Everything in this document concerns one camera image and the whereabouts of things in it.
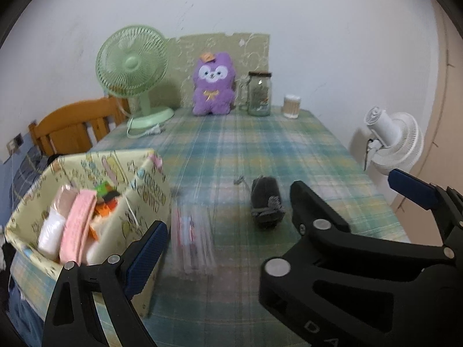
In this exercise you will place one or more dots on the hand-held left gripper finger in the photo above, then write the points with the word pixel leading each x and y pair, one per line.
pixel 146 256

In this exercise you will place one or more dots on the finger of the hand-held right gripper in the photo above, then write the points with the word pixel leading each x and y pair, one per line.
pixel 412 188
pixel 325 240

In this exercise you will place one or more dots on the yellow printed storage box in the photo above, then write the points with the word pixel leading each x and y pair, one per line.
pixel 148 195

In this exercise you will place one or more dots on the pink soft pouch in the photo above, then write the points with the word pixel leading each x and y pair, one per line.
pixel 77 224

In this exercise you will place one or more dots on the green and black packet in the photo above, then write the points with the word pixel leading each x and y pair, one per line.
pixel 106 189

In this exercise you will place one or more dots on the pale beige soft pouch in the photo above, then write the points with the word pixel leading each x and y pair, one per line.
pixel 65 195

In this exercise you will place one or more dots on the white clip fan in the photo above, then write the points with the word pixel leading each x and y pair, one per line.
pixel 401 141

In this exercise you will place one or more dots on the clear plastic packet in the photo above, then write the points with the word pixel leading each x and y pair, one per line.
pixel 191 238

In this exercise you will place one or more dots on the beige wooden door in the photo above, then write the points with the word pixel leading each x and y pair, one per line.
pixel 448 115

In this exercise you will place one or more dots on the white folded towel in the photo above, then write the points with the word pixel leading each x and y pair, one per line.
pixel 50 235

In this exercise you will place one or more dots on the plaid tablecloth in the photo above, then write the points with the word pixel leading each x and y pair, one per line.
pixel 224 151

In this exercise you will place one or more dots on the blue cloth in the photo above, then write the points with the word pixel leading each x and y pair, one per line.
pixel 21 307

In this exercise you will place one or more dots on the cotton swab container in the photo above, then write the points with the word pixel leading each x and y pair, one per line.
pixel 292 106

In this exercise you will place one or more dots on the glass jar mug with lid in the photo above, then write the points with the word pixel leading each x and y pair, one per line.
pixel 259 95

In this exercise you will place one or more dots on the purple plush toy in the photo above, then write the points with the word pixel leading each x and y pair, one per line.
pixel 213 86

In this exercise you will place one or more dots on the green desk fan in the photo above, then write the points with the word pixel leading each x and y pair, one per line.
pixel 132 63

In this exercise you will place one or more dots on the wall socket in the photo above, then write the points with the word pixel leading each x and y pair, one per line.
pixel 15 142

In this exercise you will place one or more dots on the beige printed wall sheet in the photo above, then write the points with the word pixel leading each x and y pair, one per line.
pixel 249 50

